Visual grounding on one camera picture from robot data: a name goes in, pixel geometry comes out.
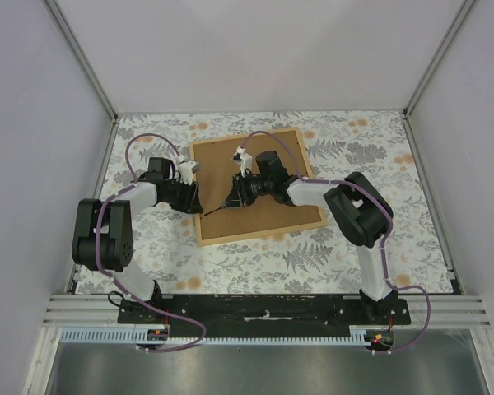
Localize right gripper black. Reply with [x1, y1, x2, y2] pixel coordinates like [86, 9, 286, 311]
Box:
[223, 172, 273, 211]

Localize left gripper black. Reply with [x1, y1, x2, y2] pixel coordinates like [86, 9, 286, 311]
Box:
[162, 177, 203, 215]

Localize red black screwdriver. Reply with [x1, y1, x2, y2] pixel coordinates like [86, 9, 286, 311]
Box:
[203, 207, 224, 217]

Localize wooden picture frame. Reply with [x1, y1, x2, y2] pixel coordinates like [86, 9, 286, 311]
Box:
[189, 135, 328, 247]

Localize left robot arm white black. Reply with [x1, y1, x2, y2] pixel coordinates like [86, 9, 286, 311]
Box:
[72, 157, 203, 323]

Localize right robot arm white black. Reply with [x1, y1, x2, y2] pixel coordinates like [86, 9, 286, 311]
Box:
[222, 147, 398, 324]

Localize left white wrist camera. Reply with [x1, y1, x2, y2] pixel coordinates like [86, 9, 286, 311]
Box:
[176, 160, 200, 184]

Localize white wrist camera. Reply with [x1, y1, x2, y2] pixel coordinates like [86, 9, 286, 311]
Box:
[232, 146, 252, 177]
[176, 160, 200, 184]

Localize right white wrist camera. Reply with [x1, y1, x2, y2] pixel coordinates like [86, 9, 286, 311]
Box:
[232, 146, 252, 177]

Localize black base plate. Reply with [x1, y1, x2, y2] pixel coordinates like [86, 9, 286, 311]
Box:
[117, 293, 412, 341]

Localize white slotted cable duct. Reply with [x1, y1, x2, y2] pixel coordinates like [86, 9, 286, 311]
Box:
[60, 328, 371, 346]

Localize left aluminium corner post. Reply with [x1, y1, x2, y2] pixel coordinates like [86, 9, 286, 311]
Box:
[42, 0, 119, 123]

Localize aluminium corner post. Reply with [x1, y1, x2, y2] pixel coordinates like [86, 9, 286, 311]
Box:
[42, 0, 119, 123]
[403, 0, 478, 119]

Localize right aluminium corner post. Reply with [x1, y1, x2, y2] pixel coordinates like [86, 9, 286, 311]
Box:
[403, 0, 478, 119]

